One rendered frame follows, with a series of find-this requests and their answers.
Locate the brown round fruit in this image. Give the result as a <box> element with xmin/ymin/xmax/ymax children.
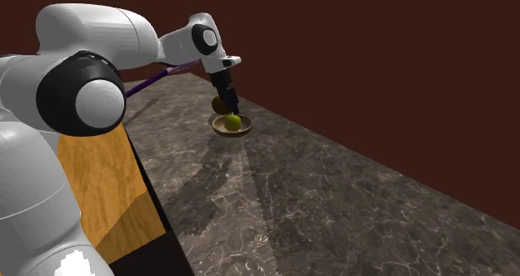
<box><xmin>211</xmin><ymin>95</ymin><xmax>231</xmax><ymax>116</ymax></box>

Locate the green apple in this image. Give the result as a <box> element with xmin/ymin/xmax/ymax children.
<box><xmin>225</xmin><ymin>113</ymin><xmax>243</xmax><ymax>133</ymax></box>

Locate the brown wooden bowl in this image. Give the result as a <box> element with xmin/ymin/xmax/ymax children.
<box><xmin>211</xmin><ymin>113</ymin><xmax>253</xmax><ymax>138</ymax></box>

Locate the purple long-handled utensil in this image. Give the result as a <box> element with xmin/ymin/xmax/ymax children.
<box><xmin>124</xmin><ymin>58</ymin><xmax>202</xmax><ymax>99</ymax></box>

